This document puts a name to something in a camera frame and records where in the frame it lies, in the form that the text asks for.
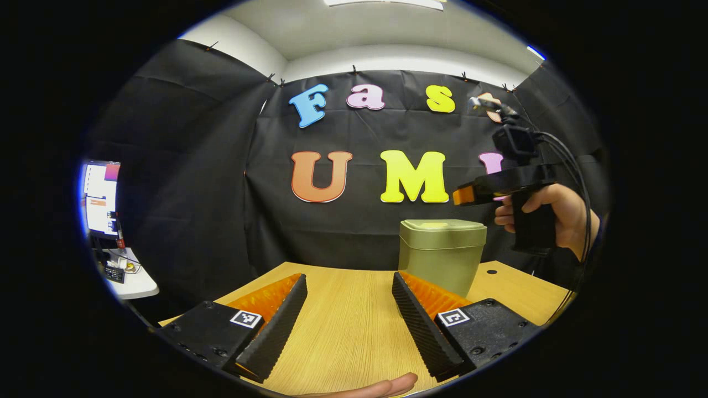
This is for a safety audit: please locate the wooden desktop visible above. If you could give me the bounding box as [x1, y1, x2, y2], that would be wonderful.
[158, 261, 576, 398]

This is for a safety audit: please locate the white side table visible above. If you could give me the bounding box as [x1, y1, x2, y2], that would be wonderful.
[94, 249, 160, 300]

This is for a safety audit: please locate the green desktop garbage bin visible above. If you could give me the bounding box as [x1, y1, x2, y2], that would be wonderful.
[398, 219, 488, 299]

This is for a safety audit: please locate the computer monitor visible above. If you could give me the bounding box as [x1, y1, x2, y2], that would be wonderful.
[82, 160, 121, 237]

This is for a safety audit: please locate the black backdrop cloth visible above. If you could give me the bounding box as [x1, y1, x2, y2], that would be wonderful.
[83, 39, 609, 316]

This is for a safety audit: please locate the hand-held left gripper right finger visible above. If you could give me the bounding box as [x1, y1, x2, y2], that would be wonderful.
[392, 271, 545, 382]

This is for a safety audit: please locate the black cable bundle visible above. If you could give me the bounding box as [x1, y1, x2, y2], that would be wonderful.
[534, 131, 592, 327]

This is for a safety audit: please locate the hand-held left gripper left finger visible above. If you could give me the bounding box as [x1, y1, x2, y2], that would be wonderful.
[155, 273, 308, 383]

